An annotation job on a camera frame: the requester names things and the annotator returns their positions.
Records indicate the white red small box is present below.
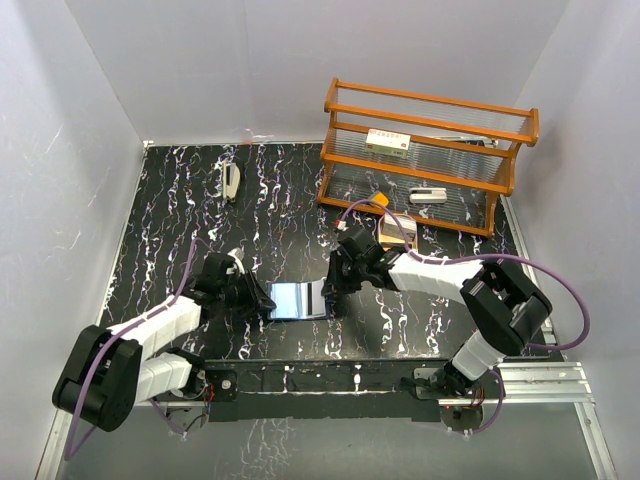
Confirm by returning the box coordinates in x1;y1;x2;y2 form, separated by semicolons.
365;128;411;158

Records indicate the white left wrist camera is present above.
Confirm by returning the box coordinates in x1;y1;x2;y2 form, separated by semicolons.
227;247;246;274

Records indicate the beige oval card tray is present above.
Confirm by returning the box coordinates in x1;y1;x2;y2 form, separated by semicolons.
376;213;418;250

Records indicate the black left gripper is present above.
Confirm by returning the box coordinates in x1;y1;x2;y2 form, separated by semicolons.
218;269;275;317

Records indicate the yellow and grey tape measure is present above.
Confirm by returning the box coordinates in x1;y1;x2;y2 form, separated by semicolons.
371;192;389;206

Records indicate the stack of silver cards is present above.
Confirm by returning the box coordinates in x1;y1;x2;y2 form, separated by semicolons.
380;214;417;241

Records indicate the aluminium front rail frame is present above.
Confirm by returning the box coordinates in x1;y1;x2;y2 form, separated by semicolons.
39;360;617;479

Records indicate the blue card holder wallet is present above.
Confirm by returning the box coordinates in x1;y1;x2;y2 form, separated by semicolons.
268;282;330;321

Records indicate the orange wooden shelf rack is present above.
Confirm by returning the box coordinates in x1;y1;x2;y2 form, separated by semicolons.
317;78;540;237

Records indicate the white and black stapler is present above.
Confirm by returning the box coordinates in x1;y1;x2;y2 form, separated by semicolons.
222;160;241;202

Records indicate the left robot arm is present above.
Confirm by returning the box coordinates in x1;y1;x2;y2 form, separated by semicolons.
52;250;276;432

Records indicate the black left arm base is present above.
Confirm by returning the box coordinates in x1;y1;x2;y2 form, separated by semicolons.
164;362;239;431

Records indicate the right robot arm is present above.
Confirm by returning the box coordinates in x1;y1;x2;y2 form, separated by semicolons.
322;227;552;397

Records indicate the white small stapler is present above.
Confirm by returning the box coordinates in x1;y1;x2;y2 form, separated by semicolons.
409;187;448;205

